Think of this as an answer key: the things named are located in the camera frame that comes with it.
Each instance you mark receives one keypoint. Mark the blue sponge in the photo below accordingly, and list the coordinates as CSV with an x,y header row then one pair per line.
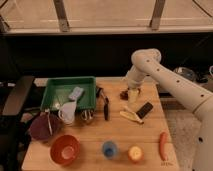
x,y
76,94

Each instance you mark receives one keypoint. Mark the orange plastic bowl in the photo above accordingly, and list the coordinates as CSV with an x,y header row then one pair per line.
x,y
64,150

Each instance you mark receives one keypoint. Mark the banana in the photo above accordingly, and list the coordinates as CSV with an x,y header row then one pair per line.
x,y
131,115

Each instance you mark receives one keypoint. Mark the metal bowl in background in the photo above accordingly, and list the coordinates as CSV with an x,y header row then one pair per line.
x,y
186,73

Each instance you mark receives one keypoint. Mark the blue plastic cup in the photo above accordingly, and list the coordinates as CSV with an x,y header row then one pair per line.
x,y
109,149

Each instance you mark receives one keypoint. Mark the black chair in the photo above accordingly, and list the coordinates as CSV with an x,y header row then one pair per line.
x,y
10,122

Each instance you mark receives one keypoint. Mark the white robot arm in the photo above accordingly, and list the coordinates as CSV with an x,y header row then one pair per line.
x,y
193,97

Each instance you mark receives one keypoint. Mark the black rectangular block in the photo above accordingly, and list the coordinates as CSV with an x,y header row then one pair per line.
x,y
144,110

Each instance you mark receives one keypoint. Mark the bunch of red grapes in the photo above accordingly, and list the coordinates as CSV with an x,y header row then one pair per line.
x,y
124,95

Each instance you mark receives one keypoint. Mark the dark purple bowl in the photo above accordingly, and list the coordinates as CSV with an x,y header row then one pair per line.
x,y
39,128

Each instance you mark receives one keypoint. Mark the silver fork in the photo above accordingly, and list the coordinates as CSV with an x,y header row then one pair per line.
x,y
47,111

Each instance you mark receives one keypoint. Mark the orange carrot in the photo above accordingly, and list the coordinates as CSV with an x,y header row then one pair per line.
x,y
162,142

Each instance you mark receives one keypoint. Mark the yellow red apple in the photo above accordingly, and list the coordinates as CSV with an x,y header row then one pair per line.
x,y
135,154

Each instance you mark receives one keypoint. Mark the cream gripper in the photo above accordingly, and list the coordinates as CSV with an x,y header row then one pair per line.
x,y
133,95

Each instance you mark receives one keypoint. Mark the small metal cup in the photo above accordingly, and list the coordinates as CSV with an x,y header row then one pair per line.
x,y
87,116

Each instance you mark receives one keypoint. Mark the green plastic tray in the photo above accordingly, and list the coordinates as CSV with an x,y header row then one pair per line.
x,y
57,92

